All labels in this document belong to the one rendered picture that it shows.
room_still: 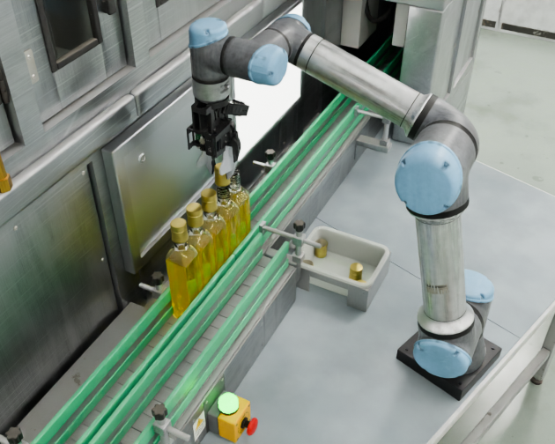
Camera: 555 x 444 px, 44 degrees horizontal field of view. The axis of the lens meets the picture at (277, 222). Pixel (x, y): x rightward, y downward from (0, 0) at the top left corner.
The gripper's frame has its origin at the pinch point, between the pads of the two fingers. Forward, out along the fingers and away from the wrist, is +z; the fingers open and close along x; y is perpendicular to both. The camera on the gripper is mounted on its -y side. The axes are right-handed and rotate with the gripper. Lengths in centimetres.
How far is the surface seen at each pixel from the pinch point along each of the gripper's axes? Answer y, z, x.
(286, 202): -26.3, 26.3, 3.7
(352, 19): -107, 8, -11
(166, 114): 1.5, -11.8, -12.3
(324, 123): -68, 27, -4
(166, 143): 2.2, -4.5, -12.9
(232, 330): 20.1, 26.9, 13.2
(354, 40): -107, 15, -10
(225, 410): 34, 35, 19
